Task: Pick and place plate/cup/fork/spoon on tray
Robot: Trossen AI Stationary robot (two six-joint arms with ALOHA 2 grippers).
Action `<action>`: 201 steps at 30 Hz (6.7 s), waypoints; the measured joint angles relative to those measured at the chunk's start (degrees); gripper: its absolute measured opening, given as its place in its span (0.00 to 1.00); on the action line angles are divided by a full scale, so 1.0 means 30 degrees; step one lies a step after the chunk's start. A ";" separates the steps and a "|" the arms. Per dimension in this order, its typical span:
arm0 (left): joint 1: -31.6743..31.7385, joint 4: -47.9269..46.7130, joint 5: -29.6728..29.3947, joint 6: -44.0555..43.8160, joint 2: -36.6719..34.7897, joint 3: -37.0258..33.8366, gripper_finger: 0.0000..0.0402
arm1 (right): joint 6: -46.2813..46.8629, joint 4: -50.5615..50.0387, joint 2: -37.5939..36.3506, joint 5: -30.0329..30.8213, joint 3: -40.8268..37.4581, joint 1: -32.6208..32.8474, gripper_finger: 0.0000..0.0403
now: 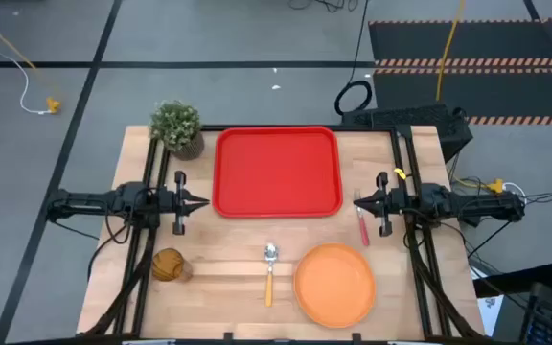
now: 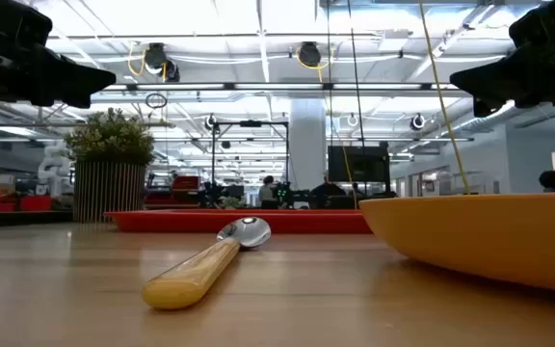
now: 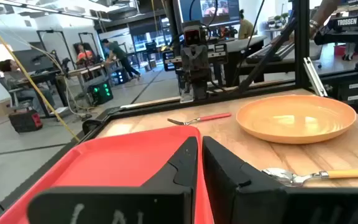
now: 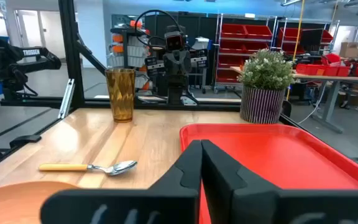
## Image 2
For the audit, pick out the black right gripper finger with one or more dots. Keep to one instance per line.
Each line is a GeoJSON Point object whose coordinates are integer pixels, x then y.
{"type": "Point", "coordinates": [494, 79]}
{"type": "Point", "coordinates": [482, 108]}

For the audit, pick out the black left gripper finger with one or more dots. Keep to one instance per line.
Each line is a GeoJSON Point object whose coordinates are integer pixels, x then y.
{"type": "Point", "coordinates": [77, 101]}
{"type": "Point", "coordinates": [70, 79]}

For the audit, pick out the orange plate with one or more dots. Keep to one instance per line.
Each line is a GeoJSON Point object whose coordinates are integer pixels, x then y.
{"type": "Point", "coordinates": [475, 236]}

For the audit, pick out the red plastic tray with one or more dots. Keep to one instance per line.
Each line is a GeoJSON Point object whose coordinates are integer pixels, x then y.
{"type": "Point", "coordinates": [171, 222]}

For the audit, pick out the white robot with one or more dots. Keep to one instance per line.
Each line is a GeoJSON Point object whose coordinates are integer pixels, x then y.
{"type": "Point", "coordinates": [55, 166]}

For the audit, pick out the green plant in slatted planter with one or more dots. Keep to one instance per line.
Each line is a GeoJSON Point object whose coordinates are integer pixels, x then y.
{"type": "Point", "coordinates": [109, 188]}

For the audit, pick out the person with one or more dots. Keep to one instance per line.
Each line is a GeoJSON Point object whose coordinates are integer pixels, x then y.
{"type": "Point", "coordinates": [550, 180]}
{"type": "Point", "coordinates": [326, 192]}
{"type": "Point", "coordinates": [268, 193]}

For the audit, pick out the red bin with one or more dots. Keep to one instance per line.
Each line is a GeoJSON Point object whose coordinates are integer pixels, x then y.
{"type": "Point", "coordinates": [32, 203]}

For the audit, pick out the dark low bench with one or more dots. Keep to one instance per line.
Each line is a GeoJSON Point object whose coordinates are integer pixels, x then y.
{"type": "Point", "coordinates": [17, 219]}

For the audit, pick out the black hanging monitor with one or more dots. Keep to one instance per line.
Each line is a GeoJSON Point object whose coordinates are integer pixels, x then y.
{"type": "Point", "coordinates": [359, 164]}

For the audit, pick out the red tool cart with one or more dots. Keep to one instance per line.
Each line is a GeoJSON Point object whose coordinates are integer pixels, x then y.
{"type": "Point", "coordinates": [186, 183]}

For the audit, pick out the white square pillar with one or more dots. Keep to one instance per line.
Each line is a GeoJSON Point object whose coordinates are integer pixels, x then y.
{"type": "Point", "coordinates": [306, 144]}

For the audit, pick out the black overhead bar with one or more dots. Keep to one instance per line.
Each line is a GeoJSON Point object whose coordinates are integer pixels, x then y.
{"type": "Point", "coordinates": [277, 87]}

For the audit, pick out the black equipment with green light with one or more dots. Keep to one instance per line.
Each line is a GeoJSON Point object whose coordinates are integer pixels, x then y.
{"type": "Point", "coordinates": [289, 195]}

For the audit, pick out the black metal stand frame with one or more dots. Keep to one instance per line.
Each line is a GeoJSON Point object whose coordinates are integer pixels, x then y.
{"type": "Point", "coordinates": [251, 123]}

